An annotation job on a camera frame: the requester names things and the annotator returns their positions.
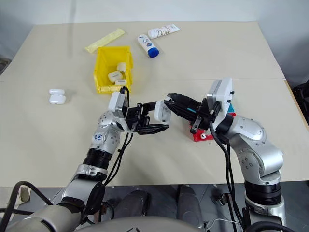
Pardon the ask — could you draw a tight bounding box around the thick black torso cable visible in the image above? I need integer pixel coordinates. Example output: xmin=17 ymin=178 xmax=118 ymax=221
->
xmin=0 ymin=180 xmax=64 ymax=232

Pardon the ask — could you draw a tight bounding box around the white tube with blue cap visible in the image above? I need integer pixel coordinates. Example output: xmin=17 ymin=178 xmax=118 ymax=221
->
xmin=137 ymin=34 xmax=159 ymax=58

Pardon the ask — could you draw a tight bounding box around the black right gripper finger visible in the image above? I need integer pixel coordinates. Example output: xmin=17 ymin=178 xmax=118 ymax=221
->
xmin=163 ymin=99 xmax=197 ymax=123
xmin=167 ymin=92 xmax=202 ymax=110

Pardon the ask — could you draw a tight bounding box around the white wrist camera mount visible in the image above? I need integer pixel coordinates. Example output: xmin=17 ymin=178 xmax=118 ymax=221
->
xmin=108 ymin=92 xmax=129 ymax=119
xmin=206 ymin=77 xmax=234 ymax=119

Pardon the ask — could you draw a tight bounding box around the black left gripper thin finger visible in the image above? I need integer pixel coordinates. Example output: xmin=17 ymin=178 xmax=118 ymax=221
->
xmin=141 ymin=101 xmax=160 ymax=113

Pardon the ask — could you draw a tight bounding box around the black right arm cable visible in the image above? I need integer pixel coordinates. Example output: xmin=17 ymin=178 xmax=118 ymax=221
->
xmin=209 ymin=103 xmax=244 ymax=227

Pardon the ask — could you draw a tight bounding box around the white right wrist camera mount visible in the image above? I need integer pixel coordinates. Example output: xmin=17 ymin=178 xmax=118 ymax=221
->
xmin=206 ymin=77 xmax=234 ymax=119

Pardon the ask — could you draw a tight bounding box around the dark rounded robot leg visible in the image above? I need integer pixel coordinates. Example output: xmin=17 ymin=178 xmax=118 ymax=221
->
xmin=112 ymin=190 xmax=152 ymax=219
xmin=177 ymin=184 xmax=205 ymax=229

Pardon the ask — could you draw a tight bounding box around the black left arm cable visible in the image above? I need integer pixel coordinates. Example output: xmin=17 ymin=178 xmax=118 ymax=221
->
xmin=102 ymin=85 xmax=134 ymax=187

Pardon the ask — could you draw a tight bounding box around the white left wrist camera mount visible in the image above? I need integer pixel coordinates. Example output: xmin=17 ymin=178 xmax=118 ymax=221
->
xmin=108 ymin=92 xmax=129 ymax=119

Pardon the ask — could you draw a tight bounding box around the white Dove tube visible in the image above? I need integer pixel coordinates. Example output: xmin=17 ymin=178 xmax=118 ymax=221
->
xmin=147 ymin=23 xmax=181 ymax=39

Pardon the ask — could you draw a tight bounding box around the dark equipment at room edge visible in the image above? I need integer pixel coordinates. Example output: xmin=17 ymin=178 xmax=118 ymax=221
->
xmin=0 ymin=54 xmax=12 ymax=74

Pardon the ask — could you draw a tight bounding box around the grey robot torso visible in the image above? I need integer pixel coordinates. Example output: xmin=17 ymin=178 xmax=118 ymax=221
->
xmin=0 ymin=204 xmax=202 ymax=232

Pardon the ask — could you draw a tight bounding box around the dark object beside table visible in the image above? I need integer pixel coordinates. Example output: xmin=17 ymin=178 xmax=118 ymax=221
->
xmin=292 ymin=81 xmax=309 ymax=116

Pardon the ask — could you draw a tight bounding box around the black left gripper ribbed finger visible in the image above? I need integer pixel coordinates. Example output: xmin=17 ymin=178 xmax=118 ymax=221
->
xmin=136 ymin=123 xmax=170 ymax=135

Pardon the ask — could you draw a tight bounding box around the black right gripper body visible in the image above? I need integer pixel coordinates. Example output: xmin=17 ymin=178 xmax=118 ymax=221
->
xmin=189 ymin=99 xmax=219 ymax=135

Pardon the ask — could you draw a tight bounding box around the long pale yellow packet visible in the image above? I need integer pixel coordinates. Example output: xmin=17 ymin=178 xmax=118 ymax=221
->
xmin=84 ymin=28 xmax=126 ymax=54

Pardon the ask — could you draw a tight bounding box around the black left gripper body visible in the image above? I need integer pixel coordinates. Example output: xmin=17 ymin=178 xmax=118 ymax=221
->
xmin=124 ymin=103 xmax=152 ymax=133

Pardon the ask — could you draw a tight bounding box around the yellow plastic bin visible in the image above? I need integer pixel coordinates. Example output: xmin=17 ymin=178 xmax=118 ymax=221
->
xmin=93 ymin=45 xmax=135 ymax=93

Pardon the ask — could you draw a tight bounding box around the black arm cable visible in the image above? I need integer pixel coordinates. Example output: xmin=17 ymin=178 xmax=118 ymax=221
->
xmin=102 ymin=85 xmax=134 ymax=187
xmin=209 ymin=103 xmax=244 ymax=227

